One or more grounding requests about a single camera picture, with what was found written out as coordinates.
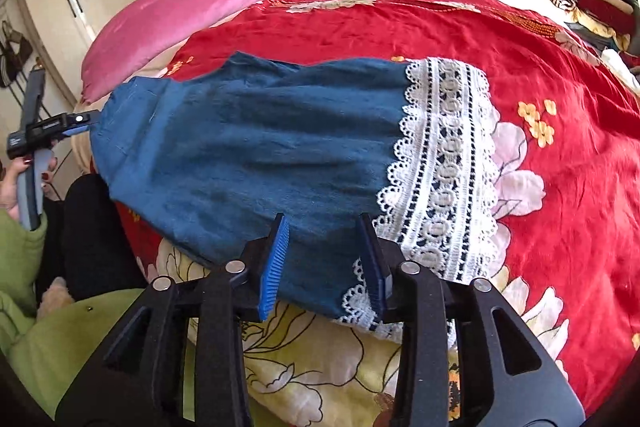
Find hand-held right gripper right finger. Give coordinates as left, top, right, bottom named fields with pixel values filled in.
left=357, top=213, right=586, bottom=427

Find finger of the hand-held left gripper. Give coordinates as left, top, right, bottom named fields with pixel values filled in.
left=64, top=110, right=102, bottom=138

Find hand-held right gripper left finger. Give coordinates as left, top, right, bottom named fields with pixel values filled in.
left=55, top=213, right=291, bottom=427

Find blue denim pants lace trim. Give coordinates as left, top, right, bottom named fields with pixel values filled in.
left=90, top=51, right=512, bottom=333

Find person's left forearm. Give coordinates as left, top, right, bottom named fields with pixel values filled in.
left=0, top=207, right=48, bottom=320

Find person's left hand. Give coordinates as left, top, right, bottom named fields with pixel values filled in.
left=0, top=154, right=60, bottom=214

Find black striped hanging bag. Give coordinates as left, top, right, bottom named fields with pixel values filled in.
left=0, top=21, right=33, bottom=88

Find person's legs in black trousers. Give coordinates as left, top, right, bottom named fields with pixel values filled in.
left=35, top=174, right=151, bottom=303

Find pink blanket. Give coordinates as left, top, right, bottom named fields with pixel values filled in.
left=80, top=0, right=322, bottom=104

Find beige fuzzy cloth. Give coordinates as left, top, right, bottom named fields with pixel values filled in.
left=36, top=277, right=76, bottom=319

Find red floral bedspread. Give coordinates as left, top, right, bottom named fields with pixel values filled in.
left=114, top=0, right=640, bottom=427

